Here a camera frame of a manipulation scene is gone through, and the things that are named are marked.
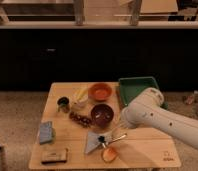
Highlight green plastic tray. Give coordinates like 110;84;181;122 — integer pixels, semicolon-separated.
117;76;169;110

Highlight grey folded cloth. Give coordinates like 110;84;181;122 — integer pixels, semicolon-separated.
84;131;107;154

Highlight white handled dish brush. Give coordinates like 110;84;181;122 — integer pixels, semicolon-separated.
97;126;119;144

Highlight dark maroon bowl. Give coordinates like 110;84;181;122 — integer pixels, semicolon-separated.
91;104;114;128

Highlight clear cup with corn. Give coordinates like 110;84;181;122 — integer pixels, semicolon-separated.
72;87;88;109

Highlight dark green mug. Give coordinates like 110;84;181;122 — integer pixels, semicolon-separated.
57;97;70;113

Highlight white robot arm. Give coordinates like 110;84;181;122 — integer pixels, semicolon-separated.
121;87;198;150

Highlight wooden block brush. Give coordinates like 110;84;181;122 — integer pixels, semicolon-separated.
41;148;68;164

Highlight bunch of dark grapes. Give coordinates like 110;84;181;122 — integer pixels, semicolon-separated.
69;112;92;128

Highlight blue sponge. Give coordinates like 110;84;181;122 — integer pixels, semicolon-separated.
39;121;54;145

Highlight small orange frying pan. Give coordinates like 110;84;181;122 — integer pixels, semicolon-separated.
101;133;129;164

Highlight orange red bowl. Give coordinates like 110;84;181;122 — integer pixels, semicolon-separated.
88;83;112;101

